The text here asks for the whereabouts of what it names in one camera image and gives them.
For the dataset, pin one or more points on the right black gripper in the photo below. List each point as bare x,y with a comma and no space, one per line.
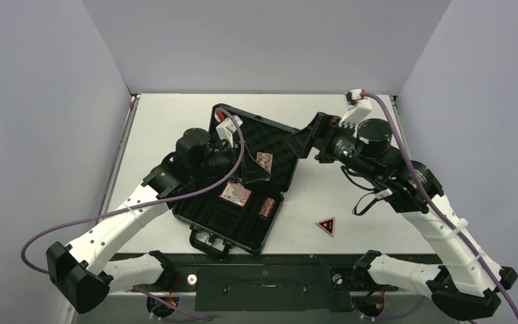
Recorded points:
321,137

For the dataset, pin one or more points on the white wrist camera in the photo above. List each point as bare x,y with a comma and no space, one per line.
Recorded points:
359,107
226,128

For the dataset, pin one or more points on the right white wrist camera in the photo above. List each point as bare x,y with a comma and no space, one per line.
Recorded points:
359,107

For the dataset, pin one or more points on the red black triangular card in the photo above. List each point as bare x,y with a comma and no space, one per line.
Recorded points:
327,225

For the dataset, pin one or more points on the black foam-lined carrying case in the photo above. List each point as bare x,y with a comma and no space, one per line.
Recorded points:
218,225

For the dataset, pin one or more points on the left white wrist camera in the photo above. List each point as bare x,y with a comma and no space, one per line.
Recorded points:
226,128

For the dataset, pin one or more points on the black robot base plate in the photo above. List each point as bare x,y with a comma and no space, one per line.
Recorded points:
267,282

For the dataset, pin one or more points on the poker chip roll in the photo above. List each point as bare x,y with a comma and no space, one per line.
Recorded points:
265,160
267,208

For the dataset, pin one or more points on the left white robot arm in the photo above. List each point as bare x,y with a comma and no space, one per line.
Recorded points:
83,270

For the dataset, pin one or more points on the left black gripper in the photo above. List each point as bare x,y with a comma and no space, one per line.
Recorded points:
252,171

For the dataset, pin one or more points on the red playing card box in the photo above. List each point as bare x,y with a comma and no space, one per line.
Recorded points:
240,203

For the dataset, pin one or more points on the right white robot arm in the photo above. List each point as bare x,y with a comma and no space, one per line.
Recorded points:
465,284

